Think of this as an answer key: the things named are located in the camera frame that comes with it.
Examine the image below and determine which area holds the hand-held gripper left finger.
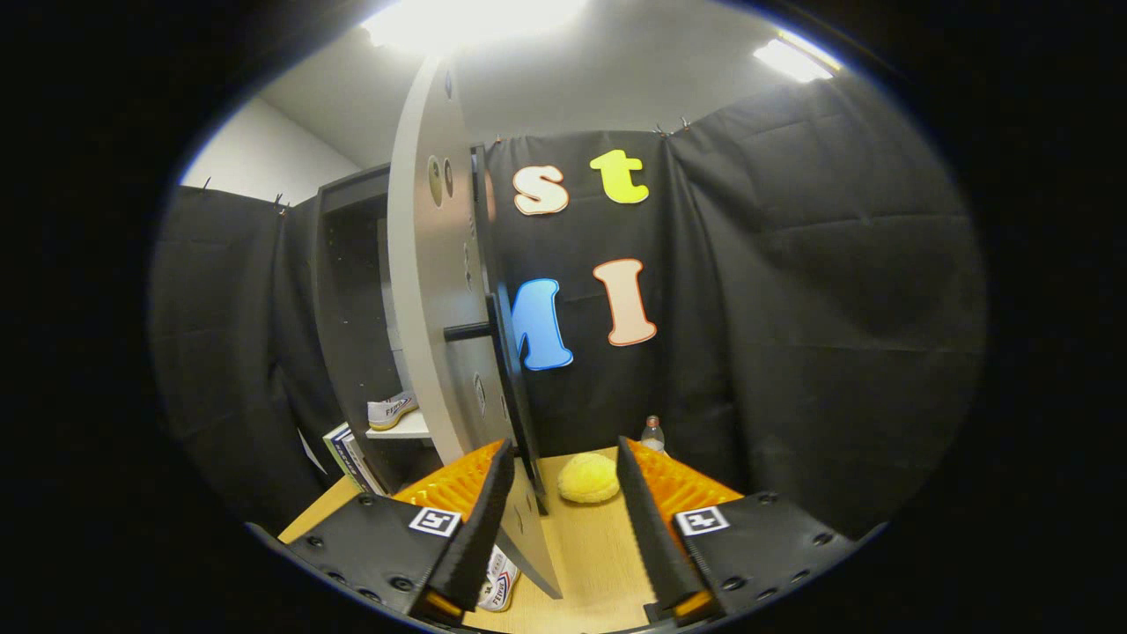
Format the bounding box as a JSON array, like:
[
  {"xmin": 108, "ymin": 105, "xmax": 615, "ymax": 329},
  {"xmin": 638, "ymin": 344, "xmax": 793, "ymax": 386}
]
[{"xmin": 249, "ymin": 439, "xmax": 516, "ymax": 628}]

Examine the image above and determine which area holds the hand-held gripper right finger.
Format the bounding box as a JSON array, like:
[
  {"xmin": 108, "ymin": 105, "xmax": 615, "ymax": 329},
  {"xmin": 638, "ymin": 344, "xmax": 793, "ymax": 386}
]
[{"xmin": 615, "ymin": 436, "xmax": 888, "ymax": 628}]

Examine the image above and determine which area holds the white canvas shoe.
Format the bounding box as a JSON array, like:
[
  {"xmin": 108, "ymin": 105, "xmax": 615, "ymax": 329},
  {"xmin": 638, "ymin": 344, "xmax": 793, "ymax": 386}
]
[
  {"xmin": 475, "ymin": 544, "xmax": 522, "ymax": 614},
  {"xmin": 366, "ymin": 392, "xmax": 420, "ymax": 432}
]

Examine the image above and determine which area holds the black door handle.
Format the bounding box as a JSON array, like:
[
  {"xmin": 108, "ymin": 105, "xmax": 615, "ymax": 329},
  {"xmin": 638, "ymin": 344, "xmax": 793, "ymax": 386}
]
[{"xmin": 443, "ymin": 286, "xmax": 549, "ymax": 516}]

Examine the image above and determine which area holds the light grey shoe cabinet door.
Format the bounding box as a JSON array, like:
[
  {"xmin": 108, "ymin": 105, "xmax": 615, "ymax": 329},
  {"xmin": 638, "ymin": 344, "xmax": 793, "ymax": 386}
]
[{"xmin": 387, "ymin": 53, "xmax": 564, "ymax": 601}]

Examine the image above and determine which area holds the grey cover book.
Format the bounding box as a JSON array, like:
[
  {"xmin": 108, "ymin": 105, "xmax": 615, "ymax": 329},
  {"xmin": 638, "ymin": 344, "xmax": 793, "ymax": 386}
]
[{"xmin": 345, "ymin": 431, "xmax": 389, "ymax": 496}]

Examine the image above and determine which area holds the dark blue spine book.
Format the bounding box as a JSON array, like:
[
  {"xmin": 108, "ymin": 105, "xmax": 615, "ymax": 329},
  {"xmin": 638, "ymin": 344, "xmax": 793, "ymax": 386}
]
[{"xmin": 335, "ymin": 427, "xmax": 381, "ymax": 496}]

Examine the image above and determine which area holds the green spine book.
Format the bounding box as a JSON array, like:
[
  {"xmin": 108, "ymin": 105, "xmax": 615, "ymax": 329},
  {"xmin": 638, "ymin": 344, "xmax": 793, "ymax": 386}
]
[{"xmin": 321, "ymin": 421, "xmax": 371, "ymax": 494}]

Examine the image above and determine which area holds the black backdrop cloth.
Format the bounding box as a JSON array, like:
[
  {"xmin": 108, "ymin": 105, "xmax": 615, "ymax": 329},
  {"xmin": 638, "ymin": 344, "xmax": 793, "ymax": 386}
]
[{"xmin": 150, "ymin": 75, "xmax": 989, "ymax": 538}]

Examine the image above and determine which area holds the narrow ceiling light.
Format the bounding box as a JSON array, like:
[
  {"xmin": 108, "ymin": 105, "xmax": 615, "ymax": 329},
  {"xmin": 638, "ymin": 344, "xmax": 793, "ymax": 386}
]
[{"xmin": 753, "ymin": 33, "xmax": 837, "ymax": 85}]

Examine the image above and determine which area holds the large ceiling light panel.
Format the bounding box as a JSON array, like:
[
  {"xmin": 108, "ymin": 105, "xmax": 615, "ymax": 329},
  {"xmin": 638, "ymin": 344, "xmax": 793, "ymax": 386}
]
[{"xmin": 361, "ymin": 0, "xmax": 589, "ymax": 54}]

